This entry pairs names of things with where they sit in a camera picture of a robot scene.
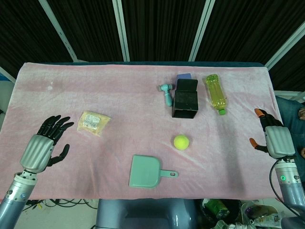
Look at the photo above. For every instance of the orange-tipped silver right robot hand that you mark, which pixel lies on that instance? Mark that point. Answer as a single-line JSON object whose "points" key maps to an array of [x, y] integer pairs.
{"points": [[278, 140]]}

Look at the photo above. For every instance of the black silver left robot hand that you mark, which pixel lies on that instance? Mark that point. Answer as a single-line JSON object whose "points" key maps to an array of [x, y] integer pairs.
{"points": [[35, 152]]}

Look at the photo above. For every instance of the yellow-green tennis ball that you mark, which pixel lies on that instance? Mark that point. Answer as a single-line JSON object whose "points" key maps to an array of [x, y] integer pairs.
{"points": [[181, 142]]}

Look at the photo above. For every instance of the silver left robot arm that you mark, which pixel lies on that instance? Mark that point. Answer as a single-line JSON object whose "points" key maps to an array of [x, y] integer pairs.
{"points": [[16, 193]]}

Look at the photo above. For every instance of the open black box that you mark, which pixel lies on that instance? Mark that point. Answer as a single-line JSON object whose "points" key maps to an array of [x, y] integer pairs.
{"points": [[186, 100]]}

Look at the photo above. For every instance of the person's blue jeans leg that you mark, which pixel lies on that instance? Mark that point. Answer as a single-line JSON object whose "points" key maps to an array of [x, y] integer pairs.
{"points": [[289, 112]]}

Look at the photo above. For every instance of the yellow snack packet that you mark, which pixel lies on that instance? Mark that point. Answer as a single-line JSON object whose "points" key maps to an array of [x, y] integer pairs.
{"points": [[93, 122]]}

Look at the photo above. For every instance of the clear plastic bag with clutter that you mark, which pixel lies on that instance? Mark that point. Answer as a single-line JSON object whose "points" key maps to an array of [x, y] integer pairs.
{"points": [[262, 214]]}

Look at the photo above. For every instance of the yellow drink bottle green cap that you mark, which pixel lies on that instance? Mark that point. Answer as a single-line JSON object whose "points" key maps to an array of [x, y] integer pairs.
{"points": [[216, 93]]}

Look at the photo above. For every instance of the black trash bag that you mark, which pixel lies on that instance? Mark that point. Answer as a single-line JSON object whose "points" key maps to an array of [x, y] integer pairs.
{"points": [[219, 212]]}

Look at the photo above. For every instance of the pink fleece table cloth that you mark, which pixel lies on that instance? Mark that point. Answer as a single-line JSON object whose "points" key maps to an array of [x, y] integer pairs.
{"points": [[119, 100]]}

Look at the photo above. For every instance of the mint green plastic dustpan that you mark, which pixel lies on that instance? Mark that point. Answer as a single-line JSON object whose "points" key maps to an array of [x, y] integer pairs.
{"points": [[144, 173]]}

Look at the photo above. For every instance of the purple card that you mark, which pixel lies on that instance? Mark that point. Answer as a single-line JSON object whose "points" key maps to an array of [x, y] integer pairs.
{"points": [[184, 76]]}

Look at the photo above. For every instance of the teal toy hammer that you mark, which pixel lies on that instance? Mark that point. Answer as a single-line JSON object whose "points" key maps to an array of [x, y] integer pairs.
{"points": [[167, 95]]}

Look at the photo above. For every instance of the grey robot torso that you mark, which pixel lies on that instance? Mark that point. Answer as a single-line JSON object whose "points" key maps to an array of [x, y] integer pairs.
{"points": [[143, 214]]}

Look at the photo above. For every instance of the white frame post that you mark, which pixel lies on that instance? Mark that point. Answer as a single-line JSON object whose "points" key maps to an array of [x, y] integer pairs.
{"points": [[121, 31], [59, 31], [201, 31], [283, 50]]}

